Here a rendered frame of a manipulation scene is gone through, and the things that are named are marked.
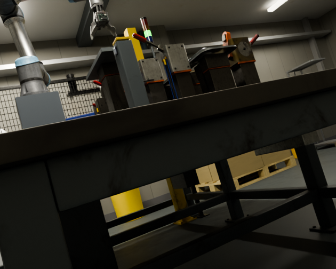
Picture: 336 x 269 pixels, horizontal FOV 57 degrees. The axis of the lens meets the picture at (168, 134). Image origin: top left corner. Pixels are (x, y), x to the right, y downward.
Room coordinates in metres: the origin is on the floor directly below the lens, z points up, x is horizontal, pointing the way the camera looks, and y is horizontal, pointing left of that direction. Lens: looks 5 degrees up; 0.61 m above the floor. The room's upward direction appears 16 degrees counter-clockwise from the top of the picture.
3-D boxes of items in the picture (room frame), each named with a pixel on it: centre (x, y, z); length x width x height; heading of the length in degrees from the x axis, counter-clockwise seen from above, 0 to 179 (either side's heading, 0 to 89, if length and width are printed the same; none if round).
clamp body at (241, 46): (1.44, -0.44, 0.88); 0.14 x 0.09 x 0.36; 117
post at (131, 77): (1.29, 0.08, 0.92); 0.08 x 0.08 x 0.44; 27
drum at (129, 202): (4.20, 0.78, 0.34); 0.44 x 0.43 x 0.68; 26
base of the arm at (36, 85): (1.57, 0.60, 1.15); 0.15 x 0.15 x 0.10
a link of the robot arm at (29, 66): (1.57, 0.60, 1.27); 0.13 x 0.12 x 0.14; 7
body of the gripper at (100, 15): (1.74, 0.19, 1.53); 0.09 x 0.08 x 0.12; 24
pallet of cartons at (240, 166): (4.74, -0.94, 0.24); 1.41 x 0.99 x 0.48; 116
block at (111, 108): (1.52, 0.20, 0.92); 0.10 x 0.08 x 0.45; 27
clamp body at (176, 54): (1.27, -0.10, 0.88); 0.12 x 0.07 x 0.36; 117
